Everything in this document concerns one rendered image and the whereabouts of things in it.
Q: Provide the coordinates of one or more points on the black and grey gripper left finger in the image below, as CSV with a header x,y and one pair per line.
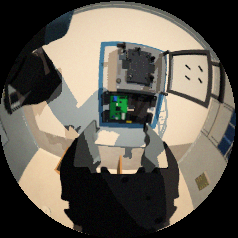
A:
x,y
81,158

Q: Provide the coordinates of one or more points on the green circuit board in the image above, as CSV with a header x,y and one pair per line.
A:
x,y
118,106

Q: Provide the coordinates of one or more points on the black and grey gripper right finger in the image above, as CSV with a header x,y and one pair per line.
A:
x,y
158,158

